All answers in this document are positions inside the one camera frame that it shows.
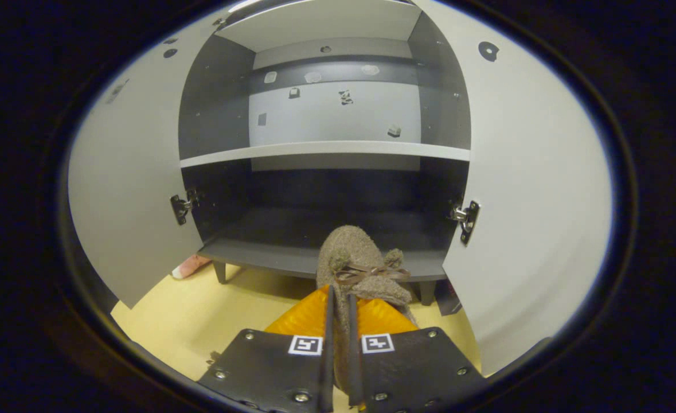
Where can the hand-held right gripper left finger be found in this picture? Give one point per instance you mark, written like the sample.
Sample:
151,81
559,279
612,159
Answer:
269,367

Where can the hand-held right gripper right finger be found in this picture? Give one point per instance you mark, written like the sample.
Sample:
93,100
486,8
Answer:
412,367

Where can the brown fuzzy shoe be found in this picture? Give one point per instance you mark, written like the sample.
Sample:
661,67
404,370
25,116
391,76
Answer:
355,252

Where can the white shoe cabinet door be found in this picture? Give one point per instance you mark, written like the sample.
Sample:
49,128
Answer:
532,172
131,172

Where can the white shoe cabinet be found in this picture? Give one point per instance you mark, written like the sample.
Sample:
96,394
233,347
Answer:
338,115

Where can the metal door hinge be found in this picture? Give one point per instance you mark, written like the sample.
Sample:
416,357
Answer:
180,209
468,221

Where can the dark flat box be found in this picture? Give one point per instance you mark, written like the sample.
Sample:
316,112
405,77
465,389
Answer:
449,301

